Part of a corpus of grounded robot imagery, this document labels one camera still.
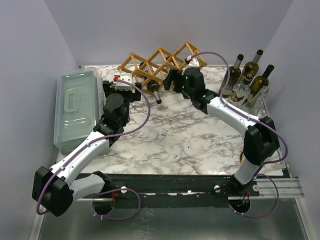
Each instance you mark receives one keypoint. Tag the tall green bottle rear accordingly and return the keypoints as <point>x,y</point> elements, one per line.
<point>251,66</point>

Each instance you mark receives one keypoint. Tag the clear square glass bottle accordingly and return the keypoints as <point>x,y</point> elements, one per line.
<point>240,91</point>

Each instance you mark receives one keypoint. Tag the green wine bottle brown label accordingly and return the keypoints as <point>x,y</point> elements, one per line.
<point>152,86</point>

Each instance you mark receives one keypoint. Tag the clear round glass bottle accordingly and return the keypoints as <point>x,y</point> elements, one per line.
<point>253,105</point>

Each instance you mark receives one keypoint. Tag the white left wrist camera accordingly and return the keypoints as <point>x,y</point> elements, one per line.
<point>123,82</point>

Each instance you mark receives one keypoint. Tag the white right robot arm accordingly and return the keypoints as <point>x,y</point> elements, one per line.
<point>260,140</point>

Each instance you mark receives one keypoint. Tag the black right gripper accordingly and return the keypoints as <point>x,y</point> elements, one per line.
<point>176,81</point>

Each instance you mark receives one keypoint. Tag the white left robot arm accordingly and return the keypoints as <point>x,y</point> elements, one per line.
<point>57,187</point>

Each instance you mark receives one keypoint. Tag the green bottle front right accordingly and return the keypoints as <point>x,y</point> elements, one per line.
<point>259,82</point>

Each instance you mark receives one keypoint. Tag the translucent plastic storage box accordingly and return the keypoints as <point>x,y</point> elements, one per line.
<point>78,107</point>

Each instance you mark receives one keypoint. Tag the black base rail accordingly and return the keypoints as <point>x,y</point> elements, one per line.
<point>174,191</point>

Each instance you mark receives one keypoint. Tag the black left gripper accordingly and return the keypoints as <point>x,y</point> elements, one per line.
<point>134,96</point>

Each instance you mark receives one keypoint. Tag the green bottle silver neck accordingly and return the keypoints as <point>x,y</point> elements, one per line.
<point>235,72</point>

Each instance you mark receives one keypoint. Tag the wooden lattice wine rack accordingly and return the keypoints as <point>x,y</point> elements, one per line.
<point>159,64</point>

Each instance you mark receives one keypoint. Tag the yellow handled pliers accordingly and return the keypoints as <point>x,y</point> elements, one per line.
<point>241,157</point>

